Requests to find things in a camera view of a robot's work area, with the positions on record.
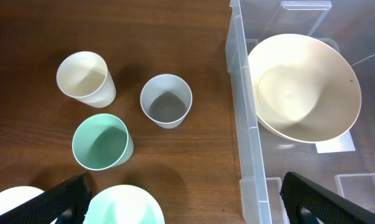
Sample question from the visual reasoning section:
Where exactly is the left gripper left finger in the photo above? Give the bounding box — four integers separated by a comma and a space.
0, 174, 92, 224

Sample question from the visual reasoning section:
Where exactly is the clear plastic storage bin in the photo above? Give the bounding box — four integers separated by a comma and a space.
225, 0, 375, 223

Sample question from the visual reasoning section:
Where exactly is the mint green bowl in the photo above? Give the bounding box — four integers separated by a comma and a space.
83, 185, 165, 224

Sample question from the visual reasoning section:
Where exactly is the beige cup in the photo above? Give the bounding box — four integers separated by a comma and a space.
56, 51, 116, 108

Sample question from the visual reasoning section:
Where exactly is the beige bowl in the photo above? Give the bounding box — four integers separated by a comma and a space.
248, 34, 362, 143

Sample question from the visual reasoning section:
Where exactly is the yellow bowl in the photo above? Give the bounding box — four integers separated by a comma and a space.
0, 186, 44, 215

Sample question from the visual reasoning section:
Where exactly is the grey cup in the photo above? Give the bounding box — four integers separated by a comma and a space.
140, 74, 193, 129

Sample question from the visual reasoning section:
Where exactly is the white label in bin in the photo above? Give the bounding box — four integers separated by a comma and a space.
315, 131, 356, 154

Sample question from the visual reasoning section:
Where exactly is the mint green cup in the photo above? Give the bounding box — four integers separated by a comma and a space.
72, 113, 134, 171

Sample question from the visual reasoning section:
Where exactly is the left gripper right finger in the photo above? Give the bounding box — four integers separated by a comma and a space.
280, 172, 375, 224

